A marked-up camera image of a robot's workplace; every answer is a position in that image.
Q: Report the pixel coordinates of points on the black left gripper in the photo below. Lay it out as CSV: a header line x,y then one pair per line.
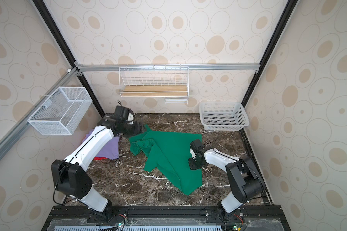
x,y
139,128

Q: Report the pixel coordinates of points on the green t-shirt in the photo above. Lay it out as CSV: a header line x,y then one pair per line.
x,y
169,152

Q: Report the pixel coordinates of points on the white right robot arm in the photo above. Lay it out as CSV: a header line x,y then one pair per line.
x,y
244,179

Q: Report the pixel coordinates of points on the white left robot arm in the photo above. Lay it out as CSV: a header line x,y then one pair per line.
x,y
69,174

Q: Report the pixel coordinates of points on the folded purple t-shirt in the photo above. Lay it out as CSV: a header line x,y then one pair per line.
x,y
111,149

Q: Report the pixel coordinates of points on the wooden shelf board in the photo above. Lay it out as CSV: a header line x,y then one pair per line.
x,y
154,91

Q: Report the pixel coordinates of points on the white plastic laundry basket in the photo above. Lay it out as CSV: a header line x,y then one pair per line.
x,y
223,116

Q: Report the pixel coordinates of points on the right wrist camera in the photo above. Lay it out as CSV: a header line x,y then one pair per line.
x,y
192,153

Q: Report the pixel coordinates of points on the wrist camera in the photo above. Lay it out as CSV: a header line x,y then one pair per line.
x,y
192,153
131,118

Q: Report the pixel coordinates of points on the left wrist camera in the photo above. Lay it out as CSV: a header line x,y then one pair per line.
x,y
131,118

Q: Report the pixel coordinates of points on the white wire mesh basket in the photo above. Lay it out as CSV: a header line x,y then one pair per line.
x,y
61,112

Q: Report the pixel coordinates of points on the white wire wall shelf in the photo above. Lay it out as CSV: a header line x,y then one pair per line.
x,y
156,78

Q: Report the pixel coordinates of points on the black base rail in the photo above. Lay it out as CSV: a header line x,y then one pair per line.
x,y
166,218

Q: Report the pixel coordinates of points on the horizontal aluminium back rail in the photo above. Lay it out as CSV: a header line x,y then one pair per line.
x,y
165,67

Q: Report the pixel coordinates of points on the aluminium left wall rail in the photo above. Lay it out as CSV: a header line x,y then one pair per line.
x,y
7,142

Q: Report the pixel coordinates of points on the black left corner post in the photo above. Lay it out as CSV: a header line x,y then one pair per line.
x,y
66,51

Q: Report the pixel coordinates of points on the black corner post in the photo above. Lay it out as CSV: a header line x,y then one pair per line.
x,y
66,51
280,26

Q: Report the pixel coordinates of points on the black right corner post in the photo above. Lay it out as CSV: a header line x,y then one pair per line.
x,y
280,26

